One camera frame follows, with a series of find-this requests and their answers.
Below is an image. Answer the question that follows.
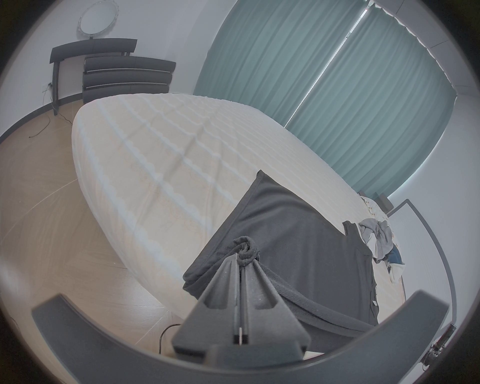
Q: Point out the black dressing table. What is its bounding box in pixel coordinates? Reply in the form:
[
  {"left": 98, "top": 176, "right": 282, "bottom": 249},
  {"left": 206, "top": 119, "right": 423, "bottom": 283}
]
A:
[{"left": 50, "top": 37, "right": 139, "bottom": 116}]

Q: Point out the round wall mirror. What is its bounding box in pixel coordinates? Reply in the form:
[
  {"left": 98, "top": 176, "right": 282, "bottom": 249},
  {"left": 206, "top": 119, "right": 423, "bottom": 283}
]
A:
[{"left": 77, "top": 0, "right": 119, "bottom": 40}]

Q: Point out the pile of clothes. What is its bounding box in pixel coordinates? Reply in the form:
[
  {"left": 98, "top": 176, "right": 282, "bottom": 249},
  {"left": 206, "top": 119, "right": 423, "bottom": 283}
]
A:
[{"left": 358, "top": 217, "right": 407, "bottom": 284}]

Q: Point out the bed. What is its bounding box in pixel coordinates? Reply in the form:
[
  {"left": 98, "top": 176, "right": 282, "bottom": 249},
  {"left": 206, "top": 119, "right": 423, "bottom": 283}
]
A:
[{"left": 70, "top": 93, "right": 457, "bottom": 355}]

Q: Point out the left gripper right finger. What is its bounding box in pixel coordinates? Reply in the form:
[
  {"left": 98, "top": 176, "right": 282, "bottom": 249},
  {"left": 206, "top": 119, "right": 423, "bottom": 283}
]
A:
[{"left": 242, "top": 260, "right": 310, "bottom": 348}]

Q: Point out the black cable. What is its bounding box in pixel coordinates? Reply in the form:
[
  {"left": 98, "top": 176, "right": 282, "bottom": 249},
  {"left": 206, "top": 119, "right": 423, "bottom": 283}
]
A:
[
  {"left": 159, "top": 323, "right": 184, "bottom": 355},
  {"left": 29, "top": 82, "right": 74, "bottom": 139}
]

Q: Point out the blue-green curtain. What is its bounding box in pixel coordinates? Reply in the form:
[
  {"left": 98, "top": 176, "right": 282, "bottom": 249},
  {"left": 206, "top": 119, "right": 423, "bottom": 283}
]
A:
[
  {"left": 192, "top": 0, "right": 370, "bottom": 128},
  {"left": 286, "top": 5, "right": 459, "bottom": 197}
]

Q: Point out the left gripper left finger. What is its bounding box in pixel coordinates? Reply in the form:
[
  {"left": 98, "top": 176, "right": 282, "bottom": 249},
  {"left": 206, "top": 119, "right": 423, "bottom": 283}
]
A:
[{"left": 172, "top": 255, "right": 241, "bottom": 353}]

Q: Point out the black T-shirt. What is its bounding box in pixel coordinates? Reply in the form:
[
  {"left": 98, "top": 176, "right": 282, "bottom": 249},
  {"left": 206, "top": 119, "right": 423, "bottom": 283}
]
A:
[{"left": 182, "top": 169, "right": 380, "bottom": 353}]

